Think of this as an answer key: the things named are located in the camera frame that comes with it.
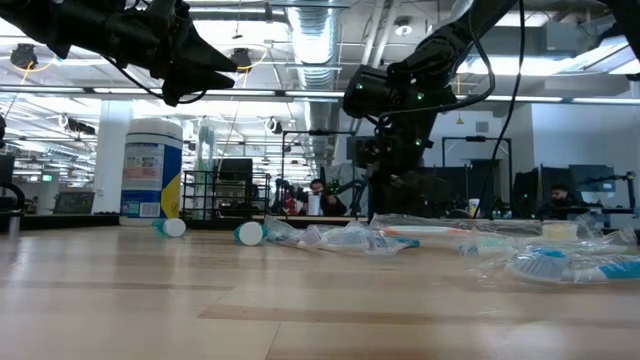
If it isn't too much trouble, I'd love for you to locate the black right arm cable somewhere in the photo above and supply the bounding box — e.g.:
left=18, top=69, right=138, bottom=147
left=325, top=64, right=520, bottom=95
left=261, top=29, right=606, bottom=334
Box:
left=469, top=0, right=526, bottom=221

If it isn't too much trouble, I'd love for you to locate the white column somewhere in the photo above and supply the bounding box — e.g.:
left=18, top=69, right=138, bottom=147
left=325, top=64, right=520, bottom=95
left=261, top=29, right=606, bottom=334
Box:
left=92, top=99, right=133, bottom=216

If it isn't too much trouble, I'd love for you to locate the flat computer monitor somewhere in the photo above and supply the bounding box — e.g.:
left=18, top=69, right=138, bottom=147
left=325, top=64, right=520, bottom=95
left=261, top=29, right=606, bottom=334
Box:
left=568, top=163, right=617, bottom=194

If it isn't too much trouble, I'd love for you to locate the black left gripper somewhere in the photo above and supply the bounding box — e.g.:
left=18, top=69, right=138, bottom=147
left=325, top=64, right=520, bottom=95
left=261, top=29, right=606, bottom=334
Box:
left=102, top=0, right=239, bottom=108

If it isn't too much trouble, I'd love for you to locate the red black background robot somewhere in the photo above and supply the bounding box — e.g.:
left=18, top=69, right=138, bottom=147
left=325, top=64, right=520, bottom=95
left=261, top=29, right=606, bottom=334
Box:
left=271, top=180, right=302, bottom=217

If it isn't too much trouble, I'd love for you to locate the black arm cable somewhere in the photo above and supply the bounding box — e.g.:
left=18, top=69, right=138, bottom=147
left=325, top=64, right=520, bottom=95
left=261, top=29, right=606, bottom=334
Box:
left=469, top=0, right=526, bottom=221
left=99, top=54, right=209, bottom=106

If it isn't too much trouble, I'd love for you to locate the black curved stand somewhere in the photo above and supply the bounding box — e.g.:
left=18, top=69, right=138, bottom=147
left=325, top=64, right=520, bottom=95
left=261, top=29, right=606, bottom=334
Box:
left=0, top=152, right=27, bottom=236

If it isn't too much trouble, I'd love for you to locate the dark laptop screen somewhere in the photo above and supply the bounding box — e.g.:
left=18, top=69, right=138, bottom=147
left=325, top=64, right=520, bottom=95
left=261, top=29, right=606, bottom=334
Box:
left=52, top=190, right=96, bottom=216

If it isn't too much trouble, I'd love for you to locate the white wipes canister blue label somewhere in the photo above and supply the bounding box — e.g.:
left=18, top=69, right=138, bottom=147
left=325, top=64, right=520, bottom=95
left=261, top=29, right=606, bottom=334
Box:
left=119, top=117, right=184, bottom=227

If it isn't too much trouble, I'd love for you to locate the black monitor back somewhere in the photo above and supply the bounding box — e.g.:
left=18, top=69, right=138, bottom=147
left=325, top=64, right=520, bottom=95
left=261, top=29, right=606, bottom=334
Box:
left=511, top=166, right=570, bottom=219

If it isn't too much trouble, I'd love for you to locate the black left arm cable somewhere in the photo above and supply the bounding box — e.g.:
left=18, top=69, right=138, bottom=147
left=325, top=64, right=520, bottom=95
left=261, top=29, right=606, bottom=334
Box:
left=99, top=54, right=209, bottom=106

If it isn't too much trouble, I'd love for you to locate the black partition screen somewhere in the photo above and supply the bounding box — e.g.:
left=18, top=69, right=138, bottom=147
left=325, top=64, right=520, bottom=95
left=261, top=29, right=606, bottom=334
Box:
left=433, top=164, right=502, bottom=222

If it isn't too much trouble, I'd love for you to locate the person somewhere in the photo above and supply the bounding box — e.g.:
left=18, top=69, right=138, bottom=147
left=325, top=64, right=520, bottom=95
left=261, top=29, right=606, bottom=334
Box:
left=535, top=183, right=577, bottom=221
left=298, top=177, right=349, bottom=218

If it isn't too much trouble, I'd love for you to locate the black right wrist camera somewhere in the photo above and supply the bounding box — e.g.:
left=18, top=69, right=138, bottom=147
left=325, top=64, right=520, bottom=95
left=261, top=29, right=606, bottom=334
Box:
left=346, top=134, right=382, bottom=170

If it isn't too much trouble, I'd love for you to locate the black metal frame stand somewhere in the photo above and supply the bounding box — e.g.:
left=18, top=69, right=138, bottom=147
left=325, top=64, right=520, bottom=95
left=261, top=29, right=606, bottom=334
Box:
left=280, top=129, right=358, bottom=217
left=440, top=135, right=515, bottom=217

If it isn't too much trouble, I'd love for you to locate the long ceiling light strip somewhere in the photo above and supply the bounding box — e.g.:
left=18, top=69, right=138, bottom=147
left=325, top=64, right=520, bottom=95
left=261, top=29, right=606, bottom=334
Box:
left=0, top=85, right=640, bottom=105

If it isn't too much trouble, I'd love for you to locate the black wire organizer basket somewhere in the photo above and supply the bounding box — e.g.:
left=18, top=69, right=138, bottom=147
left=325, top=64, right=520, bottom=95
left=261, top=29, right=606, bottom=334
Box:
left=179, top=169, right=272, bottom=232

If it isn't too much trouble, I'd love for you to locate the silver ceiling air duct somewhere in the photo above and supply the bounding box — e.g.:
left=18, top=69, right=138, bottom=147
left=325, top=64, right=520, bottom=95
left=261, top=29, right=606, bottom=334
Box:
left=285, top=0, right=347, bottom=166

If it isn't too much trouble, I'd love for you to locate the green white toothbrush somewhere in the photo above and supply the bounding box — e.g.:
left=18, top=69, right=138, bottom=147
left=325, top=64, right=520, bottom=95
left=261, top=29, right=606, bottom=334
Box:
left=457, top=233, right=519, bottom=257

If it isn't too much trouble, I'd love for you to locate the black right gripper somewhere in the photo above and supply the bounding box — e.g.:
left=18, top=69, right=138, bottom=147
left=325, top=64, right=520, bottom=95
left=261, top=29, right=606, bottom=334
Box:
left=368, top=99, right=454, bottom=220

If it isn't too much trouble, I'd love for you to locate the black ceiling pod yellow cable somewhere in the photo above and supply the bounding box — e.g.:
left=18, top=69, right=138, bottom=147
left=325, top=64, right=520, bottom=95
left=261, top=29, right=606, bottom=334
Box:
left=227, top=43, right=271, bottom=74
left=8, top=42, right=57, bottom=75

